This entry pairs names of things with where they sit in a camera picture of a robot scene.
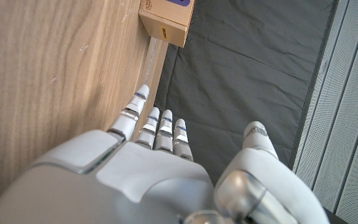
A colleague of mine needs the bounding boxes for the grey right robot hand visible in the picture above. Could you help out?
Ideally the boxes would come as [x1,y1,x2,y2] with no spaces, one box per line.
[0,83,331,224]

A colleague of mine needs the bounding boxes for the wooden coin slot box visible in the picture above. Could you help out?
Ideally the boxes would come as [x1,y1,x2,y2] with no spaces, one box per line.
[138,0,195,49]

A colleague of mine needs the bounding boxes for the black fabric backdrop curtain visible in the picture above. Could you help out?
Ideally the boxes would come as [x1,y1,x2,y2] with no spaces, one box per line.
[154,0,338,184]

